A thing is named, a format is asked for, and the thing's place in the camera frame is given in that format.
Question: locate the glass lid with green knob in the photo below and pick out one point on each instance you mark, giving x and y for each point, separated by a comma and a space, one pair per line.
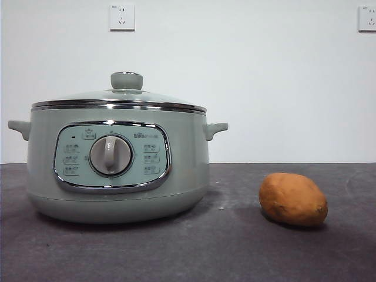
126, 80

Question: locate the brown potato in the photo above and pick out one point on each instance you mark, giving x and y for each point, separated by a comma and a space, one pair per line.
292, 199

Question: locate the pale green electric cooking pot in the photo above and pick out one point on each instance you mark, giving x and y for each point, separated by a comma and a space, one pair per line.
188, 152

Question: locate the white wall socket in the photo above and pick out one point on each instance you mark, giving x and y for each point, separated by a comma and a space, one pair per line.
367, 19
122, 17

